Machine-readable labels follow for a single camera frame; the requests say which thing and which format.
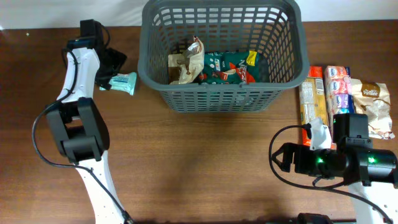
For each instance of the grey plastic basket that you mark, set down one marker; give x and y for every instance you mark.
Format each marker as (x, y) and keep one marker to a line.
(273, 29)

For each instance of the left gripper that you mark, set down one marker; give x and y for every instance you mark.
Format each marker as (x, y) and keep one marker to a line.
(120, 58)

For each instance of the multicolour tissue multipack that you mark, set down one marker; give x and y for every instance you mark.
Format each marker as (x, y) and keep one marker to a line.
(339, 99)

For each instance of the beige brown snack bag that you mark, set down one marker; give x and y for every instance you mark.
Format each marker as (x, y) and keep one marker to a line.
(373, 100)
(184, 68)

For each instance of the green coffee snack bag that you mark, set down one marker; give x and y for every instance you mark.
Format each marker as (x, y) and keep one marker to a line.
(230, 68)

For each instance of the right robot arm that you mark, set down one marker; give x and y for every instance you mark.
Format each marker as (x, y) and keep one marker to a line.
(343, 161)

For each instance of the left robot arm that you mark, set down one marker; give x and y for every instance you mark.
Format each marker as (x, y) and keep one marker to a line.
(79, 131)

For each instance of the teal wet wipes pack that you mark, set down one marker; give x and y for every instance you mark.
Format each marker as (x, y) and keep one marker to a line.
(123, 82)

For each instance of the red spaghetti packet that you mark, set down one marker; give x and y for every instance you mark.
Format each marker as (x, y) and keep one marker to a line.
(312, 101)

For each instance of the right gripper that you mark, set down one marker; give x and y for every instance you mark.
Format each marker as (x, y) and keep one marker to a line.
(301, 151)

